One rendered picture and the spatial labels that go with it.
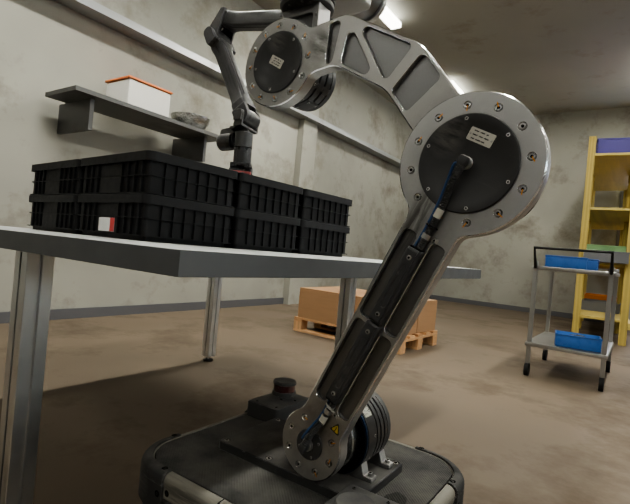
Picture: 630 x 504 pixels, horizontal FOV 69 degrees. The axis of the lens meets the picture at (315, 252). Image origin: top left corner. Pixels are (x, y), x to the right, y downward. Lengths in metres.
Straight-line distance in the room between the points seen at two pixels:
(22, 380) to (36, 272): 0.24
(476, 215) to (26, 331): 0.98
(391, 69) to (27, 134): 3.33
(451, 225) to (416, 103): 0.25
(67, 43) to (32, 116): 0.65
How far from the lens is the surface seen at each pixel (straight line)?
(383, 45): 1.00
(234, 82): 1.66
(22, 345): 1.23
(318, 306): 3.94
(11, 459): 1.31
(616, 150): 6.17
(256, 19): 1.72
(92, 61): 4.35
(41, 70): 4.13
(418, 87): 0.93
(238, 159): 1.52
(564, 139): 8.91
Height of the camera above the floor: 0.72
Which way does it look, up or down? level
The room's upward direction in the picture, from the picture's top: 5 degrees clockwise
